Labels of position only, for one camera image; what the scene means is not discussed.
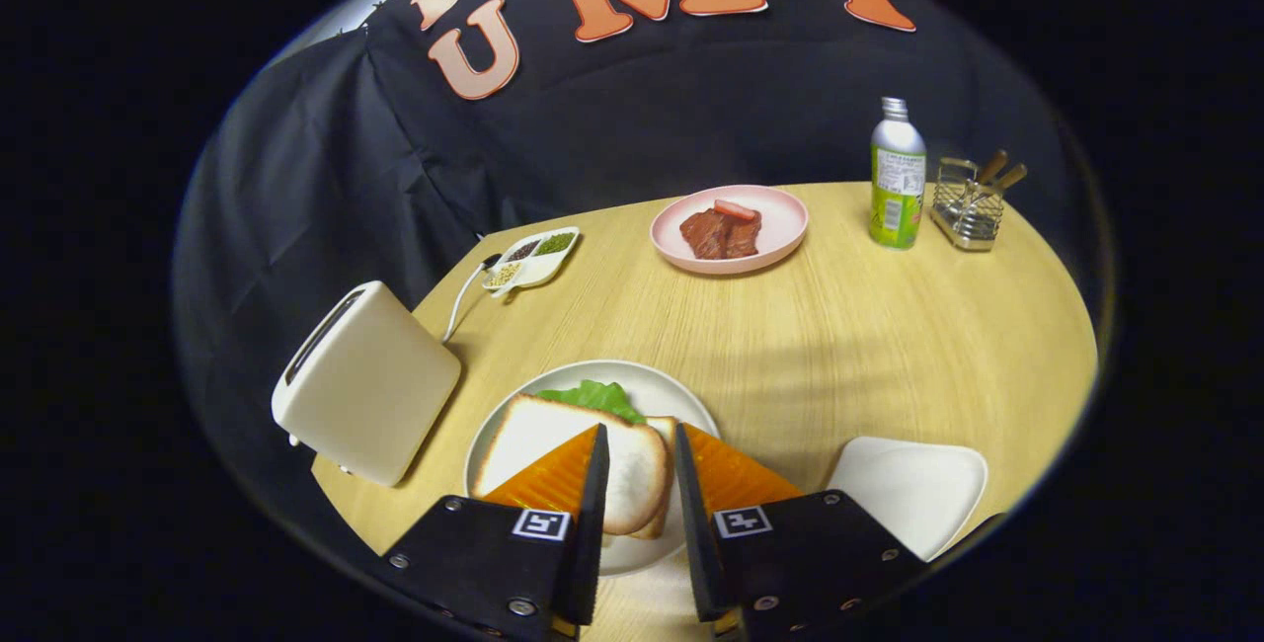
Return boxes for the white toaster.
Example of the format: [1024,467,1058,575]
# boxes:
[271,280,463,488]

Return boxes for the white divided condiment dish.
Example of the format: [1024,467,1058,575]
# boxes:
[480,226,582,300]

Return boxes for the toasted bread slice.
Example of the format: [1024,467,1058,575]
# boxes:
[473,394,672,537]

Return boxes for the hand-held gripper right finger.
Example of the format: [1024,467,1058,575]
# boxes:
[673,422,929,642]

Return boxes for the green lettuce leaf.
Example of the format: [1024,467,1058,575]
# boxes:
[535,379,649,427]

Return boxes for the pink plate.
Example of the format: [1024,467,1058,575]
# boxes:
[649,185,810,276]

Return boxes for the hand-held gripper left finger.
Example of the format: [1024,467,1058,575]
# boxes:
[373,424,610,642]

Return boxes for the square white plate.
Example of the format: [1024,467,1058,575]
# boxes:
[825,436,989,563]

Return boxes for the wire cutlery holder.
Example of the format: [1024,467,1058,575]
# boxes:
[928,156,1007,253]

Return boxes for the white toaster cable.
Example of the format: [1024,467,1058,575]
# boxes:
[440,253,504,345]

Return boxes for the black backdrop cloth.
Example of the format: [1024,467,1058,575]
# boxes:
[170,0,1109,534]

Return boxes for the brown meat pieces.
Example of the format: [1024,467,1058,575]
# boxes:
[678,207,763,262]

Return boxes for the white bread slice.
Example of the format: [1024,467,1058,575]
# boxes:
[630,414,681,541]

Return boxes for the round white plate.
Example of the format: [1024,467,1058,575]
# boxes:
[463,359,721,580]

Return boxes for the green label metal bottle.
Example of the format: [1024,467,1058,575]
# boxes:
[868,96,928,251]

